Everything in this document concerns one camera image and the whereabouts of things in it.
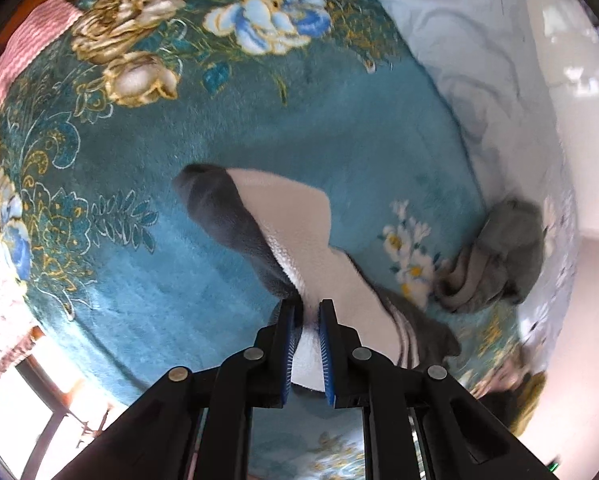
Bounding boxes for grey crumpled garment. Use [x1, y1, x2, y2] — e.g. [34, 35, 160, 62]
[434, 198, 545, 314]

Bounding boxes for teal floral blanket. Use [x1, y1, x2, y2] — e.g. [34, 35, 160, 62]
[0, 0, 517, 479]

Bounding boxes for black and white fleece jacket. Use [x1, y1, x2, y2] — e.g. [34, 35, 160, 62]
[173, 165, 461, 391]

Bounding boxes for yellow knitted item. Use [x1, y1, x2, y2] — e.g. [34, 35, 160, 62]
[479, 372, 547, 437]

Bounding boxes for light blue quilt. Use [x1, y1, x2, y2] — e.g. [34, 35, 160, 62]
[379, 0, 578, 367]

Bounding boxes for pink striped cloth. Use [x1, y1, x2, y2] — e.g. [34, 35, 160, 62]
[0, 0, 82, 106]

